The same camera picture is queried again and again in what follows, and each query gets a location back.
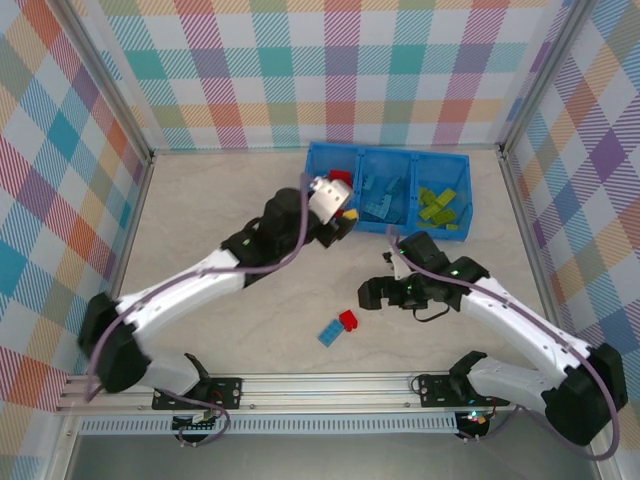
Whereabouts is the left controller board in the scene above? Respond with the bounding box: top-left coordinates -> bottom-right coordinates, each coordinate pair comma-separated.
172,407 -> 221,432

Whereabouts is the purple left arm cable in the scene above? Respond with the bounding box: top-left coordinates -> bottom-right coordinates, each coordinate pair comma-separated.
85,171 -> 316,450

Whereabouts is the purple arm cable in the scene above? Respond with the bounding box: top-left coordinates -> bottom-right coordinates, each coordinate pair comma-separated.
85,171 -> 316,450
387,224 -> 624,461

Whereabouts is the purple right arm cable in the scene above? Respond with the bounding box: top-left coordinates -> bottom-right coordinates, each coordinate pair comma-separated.
387,224 -> 624,461

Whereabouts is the thin black cable loop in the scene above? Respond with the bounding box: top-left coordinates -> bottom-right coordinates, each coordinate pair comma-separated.
409,299 -> 454,324

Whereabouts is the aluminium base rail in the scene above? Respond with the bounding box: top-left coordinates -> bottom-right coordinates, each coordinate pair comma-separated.
54,373 -> 601,415

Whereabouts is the aluminium floor frame bar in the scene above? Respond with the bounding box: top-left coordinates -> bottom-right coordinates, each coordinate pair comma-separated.
497,147 -> 591,351
102,154 -> 156,301

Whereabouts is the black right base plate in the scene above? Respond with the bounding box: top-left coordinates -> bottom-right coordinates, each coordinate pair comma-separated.
417,373 -> 511,409

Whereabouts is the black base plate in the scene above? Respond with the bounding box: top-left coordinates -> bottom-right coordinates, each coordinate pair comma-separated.
204,377 -> 245,409
417,373 -> 511,409

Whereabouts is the slotted white cable duct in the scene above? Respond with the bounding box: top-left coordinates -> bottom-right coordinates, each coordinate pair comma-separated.
79,413 -> 459,436

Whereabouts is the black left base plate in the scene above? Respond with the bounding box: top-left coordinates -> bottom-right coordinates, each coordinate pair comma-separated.
204,377 -> 245,409

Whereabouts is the aluminium frame post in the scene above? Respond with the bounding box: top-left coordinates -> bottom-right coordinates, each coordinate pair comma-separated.
499,0 -> 594,154
58,0 -> 154,164

